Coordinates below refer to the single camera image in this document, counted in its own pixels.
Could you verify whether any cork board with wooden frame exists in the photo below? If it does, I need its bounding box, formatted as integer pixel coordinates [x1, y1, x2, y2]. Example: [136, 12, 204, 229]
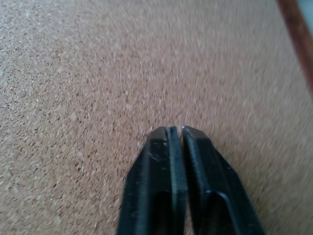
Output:
[0, 0, 313, 235]

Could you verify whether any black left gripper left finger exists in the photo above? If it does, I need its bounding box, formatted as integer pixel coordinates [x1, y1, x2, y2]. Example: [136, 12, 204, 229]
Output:
[114, 126, 188, 235]

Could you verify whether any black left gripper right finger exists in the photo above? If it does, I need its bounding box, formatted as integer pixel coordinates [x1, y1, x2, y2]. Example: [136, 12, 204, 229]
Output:
[180, 125, 267, 235]

